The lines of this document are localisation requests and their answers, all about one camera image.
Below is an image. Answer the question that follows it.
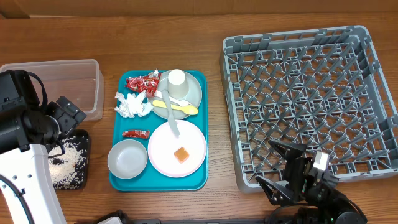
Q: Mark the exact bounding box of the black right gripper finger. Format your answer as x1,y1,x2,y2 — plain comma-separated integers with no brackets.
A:
256,175,294,206
268,139,307,161

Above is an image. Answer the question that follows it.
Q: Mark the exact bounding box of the white napkin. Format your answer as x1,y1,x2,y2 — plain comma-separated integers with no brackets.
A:
114,90,154,118

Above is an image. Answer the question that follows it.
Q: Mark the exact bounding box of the grey bowl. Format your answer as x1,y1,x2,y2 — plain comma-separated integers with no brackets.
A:
108,139,148,179

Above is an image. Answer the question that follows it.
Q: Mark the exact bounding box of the small red wrapper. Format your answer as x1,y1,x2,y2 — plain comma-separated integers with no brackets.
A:
122,129,150,139

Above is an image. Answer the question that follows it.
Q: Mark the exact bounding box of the large red snack wrapper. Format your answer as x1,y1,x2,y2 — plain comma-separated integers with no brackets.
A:
125,69,161,98

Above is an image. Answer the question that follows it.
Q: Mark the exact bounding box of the pink plate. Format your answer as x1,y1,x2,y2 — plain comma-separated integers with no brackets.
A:
147,120,208,178

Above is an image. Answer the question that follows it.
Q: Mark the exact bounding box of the orange food cube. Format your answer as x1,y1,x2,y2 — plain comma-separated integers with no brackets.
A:
174,147,189,164

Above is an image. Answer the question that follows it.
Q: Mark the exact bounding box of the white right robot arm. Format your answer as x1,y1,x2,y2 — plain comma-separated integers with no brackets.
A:
256,140,368,223

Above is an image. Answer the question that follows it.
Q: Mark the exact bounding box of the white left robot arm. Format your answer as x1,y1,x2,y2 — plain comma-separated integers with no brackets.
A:
1,70,86,223

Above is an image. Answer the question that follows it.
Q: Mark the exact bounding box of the black food waste tray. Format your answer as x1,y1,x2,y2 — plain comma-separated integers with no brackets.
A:
48,129,91,191

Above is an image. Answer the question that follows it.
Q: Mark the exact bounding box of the grey dishwasher rack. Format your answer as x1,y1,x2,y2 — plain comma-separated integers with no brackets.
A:
220,26,397,193

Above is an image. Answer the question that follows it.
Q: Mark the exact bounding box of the clear plastic bin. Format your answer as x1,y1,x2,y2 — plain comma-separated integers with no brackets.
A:
1,59,104,121

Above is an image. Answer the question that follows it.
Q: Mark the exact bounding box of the pile of white rice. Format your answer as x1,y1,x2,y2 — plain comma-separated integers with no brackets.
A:
48,138,90,190

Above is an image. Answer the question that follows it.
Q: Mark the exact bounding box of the teal plastic tray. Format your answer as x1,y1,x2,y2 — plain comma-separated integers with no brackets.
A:
109,71,208,192

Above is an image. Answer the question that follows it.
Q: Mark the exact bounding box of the grey plate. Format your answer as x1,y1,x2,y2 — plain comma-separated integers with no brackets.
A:
149,70,203,119

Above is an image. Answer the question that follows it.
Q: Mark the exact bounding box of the yellow plastic spoon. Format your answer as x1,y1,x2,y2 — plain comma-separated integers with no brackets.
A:
152,100,198,115

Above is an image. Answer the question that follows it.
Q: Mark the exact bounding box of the grey plastic knife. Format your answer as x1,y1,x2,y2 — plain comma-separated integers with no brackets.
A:
162,90,180,138

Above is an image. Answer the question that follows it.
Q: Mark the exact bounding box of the white paper cup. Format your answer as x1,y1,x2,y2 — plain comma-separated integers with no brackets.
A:
167,69,189,99

